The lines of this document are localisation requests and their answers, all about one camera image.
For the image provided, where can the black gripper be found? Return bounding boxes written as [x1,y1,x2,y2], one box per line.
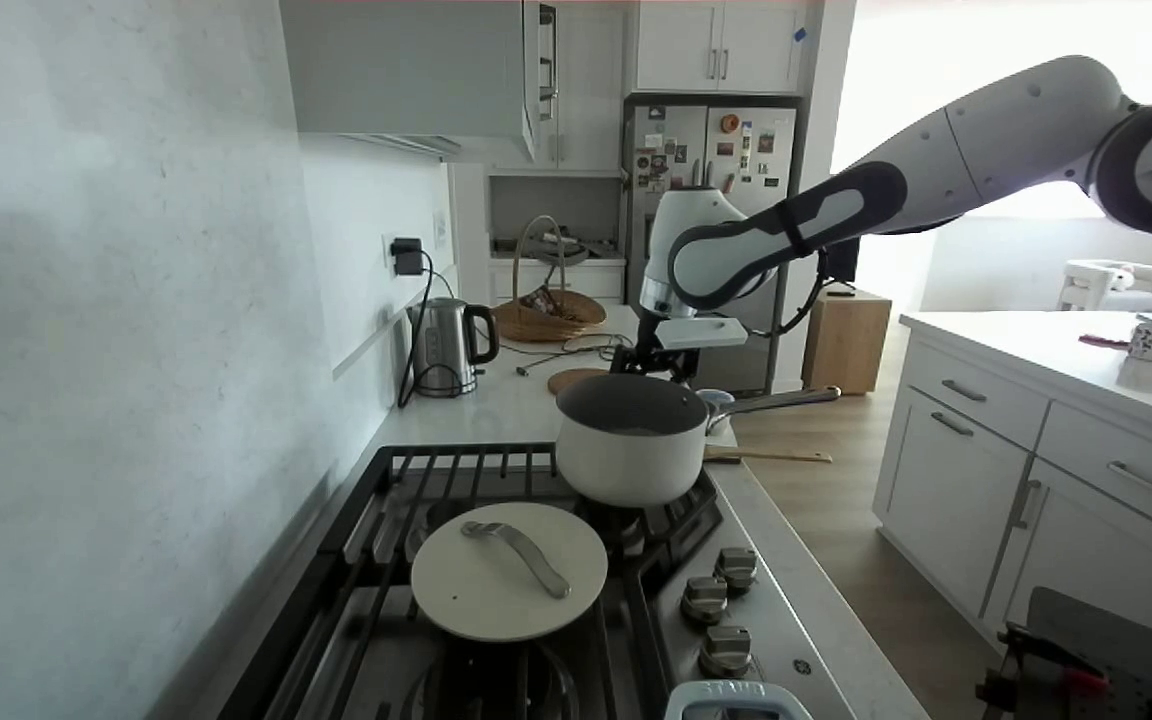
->
[609,341,706,387]

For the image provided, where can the round wooden board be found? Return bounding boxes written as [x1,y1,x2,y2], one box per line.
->
[492,287,613,354]

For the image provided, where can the white pot lid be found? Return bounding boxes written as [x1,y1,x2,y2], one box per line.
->
[407,500,613,647]

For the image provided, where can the round cork trivet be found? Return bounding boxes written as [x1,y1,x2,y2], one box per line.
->
[545,363,618,404]

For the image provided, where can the metal arch stand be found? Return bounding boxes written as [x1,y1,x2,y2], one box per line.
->
[509,214,580,321]

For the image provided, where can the wooden box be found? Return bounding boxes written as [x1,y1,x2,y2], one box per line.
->
[799,284,895,401]

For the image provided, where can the black monitor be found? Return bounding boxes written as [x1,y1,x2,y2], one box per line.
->
[816,231,864,287]

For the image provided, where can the grey stove knob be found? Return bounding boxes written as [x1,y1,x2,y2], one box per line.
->
[711,544,760,600]
[695,621,756,684]
[675,572,736,632]

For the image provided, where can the steel electric kettle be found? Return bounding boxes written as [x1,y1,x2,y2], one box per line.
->
[403,297,503,404]

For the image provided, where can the stainless steel fridge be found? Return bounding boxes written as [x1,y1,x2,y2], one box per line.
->
[622,92,805,401]

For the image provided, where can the white upper cabinets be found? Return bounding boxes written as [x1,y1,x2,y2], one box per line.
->
[624,0,824,99]

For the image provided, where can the white plastic container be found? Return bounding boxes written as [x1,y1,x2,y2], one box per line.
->
[662,675,816,720]

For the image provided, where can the black gas cooktop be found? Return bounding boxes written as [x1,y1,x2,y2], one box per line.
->
[213,442,860,720]

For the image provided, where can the white kitchen island cabinet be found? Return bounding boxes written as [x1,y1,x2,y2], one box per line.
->
[869,307,1152,660]

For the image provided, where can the red flat item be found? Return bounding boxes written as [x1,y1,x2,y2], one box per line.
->
[1077,328,1136,357]

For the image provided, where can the white countertop appliance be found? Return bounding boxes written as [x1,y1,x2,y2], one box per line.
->
[1055,256,1152,321]

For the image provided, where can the black tripod stand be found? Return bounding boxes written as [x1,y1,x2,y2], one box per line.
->
[973,586,1152,720]

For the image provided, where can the white wrist camera block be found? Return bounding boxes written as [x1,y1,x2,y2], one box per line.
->
[651,312,756,357]

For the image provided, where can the white saucepan with metal handle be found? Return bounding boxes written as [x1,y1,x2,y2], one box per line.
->
[553,373,843,514]

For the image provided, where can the metal wire utensil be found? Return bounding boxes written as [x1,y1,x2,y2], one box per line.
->
[512,334,627,380]

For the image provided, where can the wooden spatula handle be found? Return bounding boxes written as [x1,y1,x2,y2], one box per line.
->
[699,443,838,469]

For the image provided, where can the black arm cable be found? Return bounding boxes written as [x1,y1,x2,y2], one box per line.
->
[742,253,838,346]

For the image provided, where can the black kettle cable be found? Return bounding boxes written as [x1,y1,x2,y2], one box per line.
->
[393,253,444,413]

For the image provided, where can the black wall plug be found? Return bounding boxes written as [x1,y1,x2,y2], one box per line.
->
[387,238,428,281]

